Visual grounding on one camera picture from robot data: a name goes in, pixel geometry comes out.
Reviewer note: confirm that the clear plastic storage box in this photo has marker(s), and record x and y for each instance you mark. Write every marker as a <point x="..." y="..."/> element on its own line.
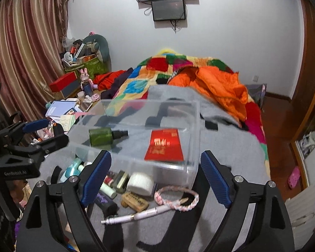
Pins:
<point x="139" y="118"/>

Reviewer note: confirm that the wooden door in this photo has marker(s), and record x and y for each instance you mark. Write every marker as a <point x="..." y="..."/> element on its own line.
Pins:
<point x="303" y="99"/>

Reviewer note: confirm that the small black wall monitor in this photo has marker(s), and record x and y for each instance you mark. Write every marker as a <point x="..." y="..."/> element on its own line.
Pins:
<point x="168" y="10"/>

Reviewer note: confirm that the red envelope packet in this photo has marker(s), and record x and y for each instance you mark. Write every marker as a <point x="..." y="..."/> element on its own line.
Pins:
<point x="164" y="146"/>

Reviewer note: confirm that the teal cap jar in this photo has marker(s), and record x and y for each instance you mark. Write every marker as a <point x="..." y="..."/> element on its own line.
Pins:
<point x="83" y="165"/>

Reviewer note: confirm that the person left hand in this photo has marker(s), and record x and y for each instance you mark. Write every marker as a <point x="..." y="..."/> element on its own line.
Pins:
<point x="16" y="190"/>

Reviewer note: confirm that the striped curtain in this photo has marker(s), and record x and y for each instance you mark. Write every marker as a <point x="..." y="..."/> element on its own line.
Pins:
<point x="31" y="35"/>

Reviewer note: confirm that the blue notebook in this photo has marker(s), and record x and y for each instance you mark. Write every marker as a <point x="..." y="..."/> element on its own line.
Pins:
<point x="58" y="108"/>

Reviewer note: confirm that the colourful patchwork quilt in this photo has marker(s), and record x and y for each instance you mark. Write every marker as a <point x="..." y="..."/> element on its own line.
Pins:
<point x="164" y="66"/>

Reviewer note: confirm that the pink crocs shoe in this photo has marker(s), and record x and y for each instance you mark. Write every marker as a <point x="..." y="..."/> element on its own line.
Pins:
<point x="294" y="177"/>

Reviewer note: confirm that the dark purple garment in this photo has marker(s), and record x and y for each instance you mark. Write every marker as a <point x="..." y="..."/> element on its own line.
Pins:
<point x="117" y="83"/>

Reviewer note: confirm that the light green tube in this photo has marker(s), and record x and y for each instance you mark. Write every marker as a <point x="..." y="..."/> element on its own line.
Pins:
<point x="108" y="191"/>

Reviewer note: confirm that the dark green glass bottle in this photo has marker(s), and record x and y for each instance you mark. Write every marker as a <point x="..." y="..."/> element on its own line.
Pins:
<point x="105" y="136"/>

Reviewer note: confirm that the red garment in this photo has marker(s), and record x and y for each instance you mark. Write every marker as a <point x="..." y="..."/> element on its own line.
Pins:
<point x="104" y="81"/>

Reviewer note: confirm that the green hexagonal box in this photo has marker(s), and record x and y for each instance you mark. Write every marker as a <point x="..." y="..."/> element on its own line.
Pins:
<point x="120" y="182"/>

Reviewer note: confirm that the mint green squeeze bottle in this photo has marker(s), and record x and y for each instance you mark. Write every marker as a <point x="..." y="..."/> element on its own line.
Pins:
<point x="73" y="170"/>

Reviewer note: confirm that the green box of clutter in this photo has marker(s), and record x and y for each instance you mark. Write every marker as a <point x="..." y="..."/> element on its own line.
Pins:
<point x="84" y="58"/>

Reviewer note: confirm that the beige tube red band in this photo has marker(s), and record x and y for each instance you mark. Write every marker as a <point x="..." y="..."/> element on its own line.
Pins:
<point x="108" y="180"/>

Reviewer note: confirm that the white pen with gold tip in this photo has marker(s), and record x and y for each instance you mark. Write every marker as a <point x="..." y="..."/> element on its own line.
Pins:
<point x="138" y="216"/>

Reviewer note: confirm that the orange down jacket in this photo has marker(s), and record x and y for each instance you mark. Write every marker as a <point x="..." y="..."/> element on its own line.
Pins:
<point x="220" y="87"/>

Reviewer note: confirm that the grey black blanket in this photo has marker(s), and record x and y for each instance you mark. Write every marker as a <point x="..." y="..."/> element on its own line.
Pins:
<point x="178" y="231"/>

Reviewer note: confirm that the grey neck pillow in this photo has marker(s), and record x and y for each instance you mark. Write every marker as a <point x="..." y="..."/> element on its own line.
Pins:
<point x="99" y="46"/>

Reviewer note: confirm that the blue card box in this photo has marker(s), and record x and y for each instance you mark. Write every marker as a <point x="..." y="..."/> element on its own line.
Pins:
<point x="154" y="189"/>

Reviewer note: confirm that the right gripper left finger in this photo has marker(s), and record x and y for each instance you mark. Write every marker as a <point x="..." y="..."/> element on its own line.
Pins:
<point x="41" y="229"/>

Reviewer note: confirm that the pink rabbit figure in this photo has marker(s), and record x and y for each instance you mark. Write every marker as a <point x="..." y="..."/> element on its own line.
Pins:
<point x="87" y="84"/>

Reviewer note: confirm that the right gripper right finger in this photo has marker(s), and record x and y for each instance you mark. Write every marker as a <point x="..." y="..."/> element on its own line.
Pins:
<point x="270" y="228"/>

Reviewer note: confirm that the wooden stamp block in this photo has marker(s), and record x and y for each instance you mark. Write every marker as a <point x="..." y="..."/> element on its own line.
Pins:
<point x="134" y="202"/>

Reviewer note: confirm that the black purple spray bottle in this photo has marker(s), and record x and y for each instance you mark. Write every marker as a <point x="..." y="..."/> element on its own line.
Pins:
<point x="106" y="204"/>

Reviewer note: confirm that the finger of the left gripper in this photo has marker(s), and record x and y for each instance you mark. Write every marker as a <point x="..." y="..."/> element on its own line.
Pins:
<point x="32" y="155"/>
<point x="22" y="128"/>

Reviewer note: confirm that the red long box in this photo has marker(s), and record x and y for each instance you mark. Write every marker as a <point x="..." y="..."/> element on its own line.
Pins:
<point x="63" y="82"/>

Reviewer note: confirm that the white tape roll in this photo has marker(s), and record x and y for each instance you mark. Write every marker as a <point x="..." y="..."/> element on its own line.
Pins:
<point x="141" y="184"/>

